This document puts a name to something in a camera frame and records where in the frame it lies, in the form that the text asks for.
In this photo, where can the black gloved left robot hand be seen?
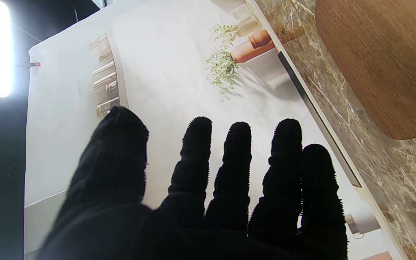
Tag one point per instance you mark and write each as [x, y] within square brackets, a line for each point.
[121, 216]

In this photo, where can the printed kitchen backdrop banner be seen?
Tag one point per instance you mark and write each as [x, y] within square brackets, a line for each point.
[164, 72]

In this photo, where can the red spring clamp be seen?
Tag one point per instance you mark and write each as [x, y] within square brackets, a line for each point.
[35, 64]

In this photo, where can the brown wooden cutting board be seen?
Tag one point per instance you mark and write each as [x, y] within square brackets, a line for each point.
[385, 61]

